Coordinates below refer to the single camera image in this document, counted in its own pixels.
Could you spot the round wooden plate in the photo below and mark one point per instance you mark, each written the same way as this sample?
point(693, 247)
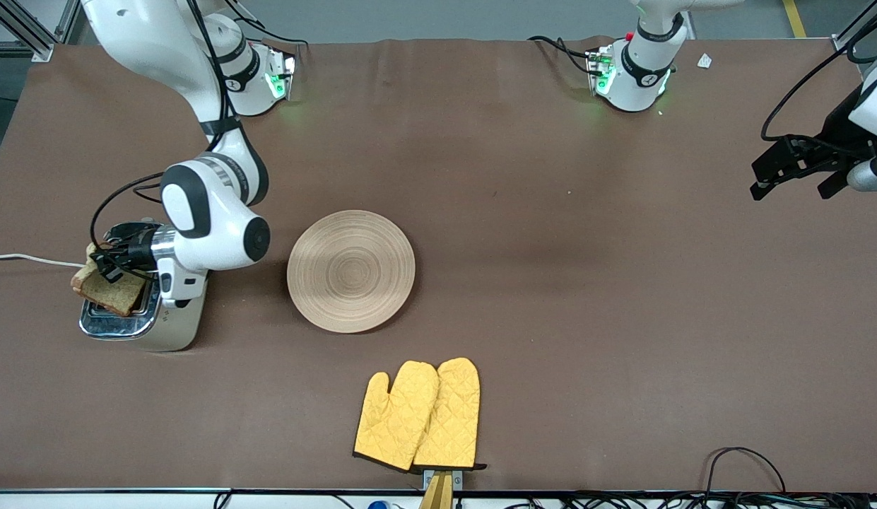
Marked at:
point(351, 272)

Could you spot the brown bread slice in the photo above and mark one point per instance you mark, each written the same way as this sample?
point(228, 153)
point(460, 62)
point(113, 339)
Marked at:
point(113, 297)

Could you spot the white paper scrap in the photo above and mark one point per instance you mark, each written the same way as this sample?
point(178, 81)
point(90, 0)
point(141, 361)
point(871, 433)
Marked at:
point(704, 61)

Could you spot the beige chrome two-slot toaster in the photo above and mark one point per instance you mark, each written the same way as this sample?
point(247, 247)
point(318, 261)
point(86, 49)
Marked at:
point(177, 329)

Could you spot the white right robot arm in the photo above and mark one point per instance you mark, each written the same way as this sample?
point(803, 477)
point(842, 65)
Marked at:
point(212, 219)

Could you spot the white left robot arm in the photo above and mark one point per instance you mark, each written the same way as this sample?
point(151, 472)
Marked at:
point(639, 78)

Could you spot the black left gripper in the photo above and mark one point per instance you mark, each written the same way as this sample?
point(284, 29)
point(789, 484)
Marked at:
point(836, 138)

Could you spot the yellow quilted oven mitt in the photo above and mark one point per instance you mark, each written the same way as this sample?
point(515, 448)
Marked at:
point(392, 424)
point(452, 417)

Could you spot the aluminium corner bracket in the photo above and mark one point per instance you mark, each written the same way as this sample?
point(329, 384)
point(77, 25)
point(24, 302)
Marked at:
point(844, 46)

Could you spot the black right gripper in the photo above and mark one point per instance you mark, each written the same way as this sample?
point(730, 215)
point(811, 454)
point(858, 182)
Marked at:
point(136, 247)

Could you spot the aluminium frame profile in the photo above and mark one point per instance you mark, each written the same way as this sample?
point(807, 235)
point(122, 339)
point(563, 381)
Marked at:
point(41, 51)

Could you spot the small metal bracket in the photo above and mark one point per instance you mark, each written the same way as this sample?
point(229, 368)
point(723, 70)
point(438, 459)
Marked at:
point(458, 481)

